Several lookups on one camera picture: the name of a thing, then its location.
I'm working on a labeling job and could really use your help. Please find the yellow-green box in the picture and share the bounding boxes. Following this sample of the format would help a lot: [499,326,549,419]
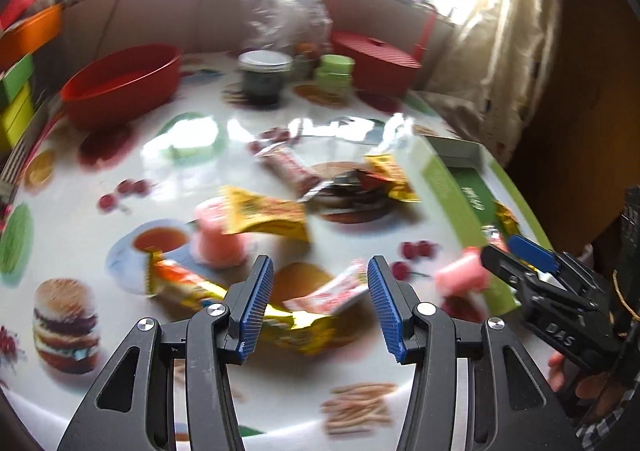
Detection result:
[0,84,37,152]

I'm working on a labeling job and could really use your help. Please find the person's right forearm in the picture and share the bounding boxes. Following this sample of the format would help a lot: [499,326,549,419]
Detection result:
[570,403,640,451]

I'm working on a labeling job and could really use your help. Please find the dark red crumpled wrapper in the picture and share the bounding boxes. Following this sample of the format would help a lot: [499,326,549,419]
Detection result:
[300,170,397,206]

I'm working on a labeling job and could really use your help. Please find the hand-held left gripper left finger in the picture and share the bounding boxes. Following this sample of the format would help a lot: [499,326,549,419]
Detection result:
[57,255,275,451]

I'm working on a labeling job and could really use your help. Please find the red and white candy packet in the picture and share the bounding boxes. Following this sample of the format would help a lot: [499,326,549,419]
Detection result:
[282,261,372,318]

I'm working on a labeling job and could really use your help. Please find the orange box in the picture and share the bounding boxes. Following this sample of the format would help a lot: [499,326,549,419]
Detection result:
[0,4,63,69]

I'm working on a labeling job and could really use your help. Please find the red round lidded basket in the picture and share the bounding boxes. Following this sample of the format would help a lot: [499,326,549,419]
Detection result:
[327,0,438,98]

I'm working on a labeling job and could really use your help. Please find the person's right hand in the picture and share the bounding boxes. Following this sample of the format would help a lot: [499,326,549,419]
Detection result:
[547,351,621,427]

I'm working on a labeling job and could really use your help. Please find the gold peanut candy packet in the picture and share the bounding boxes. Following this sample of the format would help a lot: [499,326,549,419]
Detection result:
[362,154,422,203]
[220,185,311,242]

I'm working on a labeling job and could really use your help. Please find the striped box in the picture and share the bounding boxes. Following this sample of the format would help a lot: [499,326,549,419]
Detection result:
[0,128,33,184]

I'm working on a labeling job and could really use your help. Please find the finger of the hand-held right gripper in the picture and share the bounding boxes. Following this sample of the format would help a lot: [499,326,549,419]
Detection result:
[480,245,551,304]
[506,232,576,277]

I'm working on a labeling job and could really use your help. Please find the long gold snack bar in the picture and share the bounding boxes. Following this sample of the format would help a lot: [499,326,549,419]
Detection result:
[149,253,337,357]
[492,201,522,238]

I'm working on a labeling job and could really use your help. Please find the pink jelly cup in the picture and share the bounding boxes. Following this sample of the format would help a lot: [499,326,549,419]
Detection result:
[434,247,493,294]
[194,198,251,268]

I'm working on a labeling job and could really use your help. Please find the stacked green cups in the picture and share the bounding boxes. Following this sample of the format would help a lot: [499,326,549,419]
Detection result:
[315,54,356,94]

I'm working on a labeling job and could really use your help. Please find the patterned beige curtain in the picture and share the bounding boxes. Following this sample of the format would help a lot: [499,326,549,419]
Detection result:
[425,0,568,167]

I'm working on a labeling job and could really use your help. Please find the red plastic bowl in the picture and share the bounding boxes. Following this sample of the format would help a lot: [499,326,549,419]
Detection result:
[60,44,183,129]

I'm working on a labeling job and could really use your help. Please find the green gift box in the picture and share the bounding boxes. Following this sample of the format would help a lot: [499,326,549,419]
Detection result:
[400,134,553,316]

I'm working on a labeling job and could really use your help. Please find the food print tablecloth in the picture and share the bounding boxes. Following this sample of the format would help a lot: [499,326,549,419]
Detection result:
[0,48,556,451]

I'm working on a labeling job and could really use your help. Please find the dark jar with silver lid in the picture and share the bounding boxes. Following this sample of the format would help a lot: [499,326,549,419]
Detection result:
[237,50,293,107]

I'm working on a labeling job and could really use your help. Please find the red wafer bar packet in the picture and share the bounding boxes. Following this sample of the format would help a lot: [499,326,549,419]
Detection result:
[254,144,322,193]

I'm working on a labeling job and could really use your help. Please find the clear plastic bag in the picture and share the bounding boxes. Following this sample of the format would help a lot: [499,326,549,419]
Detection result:
[240,0,335,63]

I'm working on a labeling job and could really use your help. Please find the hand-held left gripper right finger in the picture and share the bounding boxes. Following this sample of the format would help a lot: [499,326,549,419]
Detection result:
[366,255,583,451]

